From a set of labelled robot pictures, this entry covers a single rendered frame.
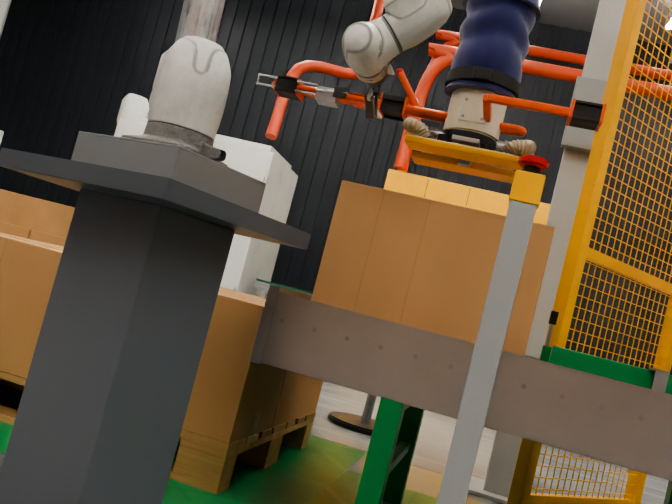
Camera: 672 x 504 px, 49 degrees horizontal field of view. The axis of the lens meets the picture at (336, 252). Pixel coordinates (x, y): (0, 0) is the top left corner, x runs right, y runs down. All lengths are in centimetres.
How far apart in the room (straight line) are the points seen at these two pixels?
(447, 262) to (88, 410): 100
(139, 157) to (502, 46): 115
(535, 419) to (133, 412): 93
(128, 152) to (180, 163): 14
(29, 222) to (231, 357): 754
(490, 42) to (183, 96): 99
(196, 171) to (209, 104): 18
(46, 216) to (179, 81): 781
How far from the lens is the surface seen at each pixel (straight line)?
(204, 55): 170
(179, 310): 163
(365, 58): 183
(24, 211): 961
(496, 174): 231
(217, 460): 218
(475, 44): 228
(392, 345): 187
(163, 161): 154
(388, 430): 188
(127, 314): 154
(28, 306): 246
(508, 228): 169
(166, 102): 167
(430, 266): 203
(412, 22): 186
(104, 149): 167
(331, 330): 190
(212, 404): 217
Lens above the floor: 61
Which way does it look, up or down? 4 degrees up
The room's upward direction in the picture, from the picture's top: 15 degrees clockwise
